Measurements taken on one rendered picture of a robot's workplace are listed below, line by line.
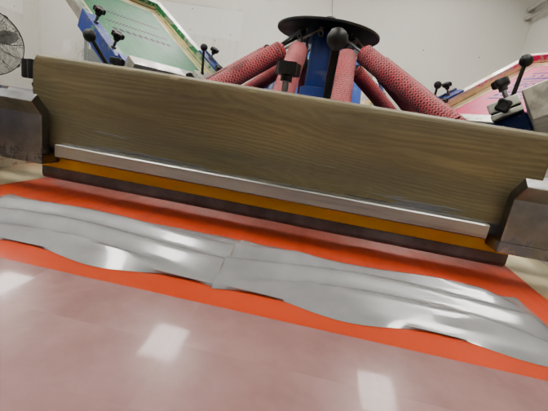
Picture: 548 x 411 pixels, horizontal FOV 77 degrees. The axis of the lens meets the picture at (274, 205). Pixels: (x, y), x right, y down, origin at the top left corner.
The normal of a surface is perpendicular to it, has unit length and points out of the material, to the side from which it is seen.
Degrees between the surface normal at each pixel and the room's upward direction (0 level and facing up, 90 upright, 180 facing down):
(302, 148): 90
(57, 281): 0
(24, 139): 90
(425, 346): 0
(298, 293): 36
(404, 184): 90
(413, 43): 90
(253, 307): 0
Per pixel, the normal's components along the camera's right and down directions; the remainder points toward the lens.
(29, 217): 0.15, -0.73
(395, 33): -0.14, 0.22
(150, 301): 0.16, -0.96
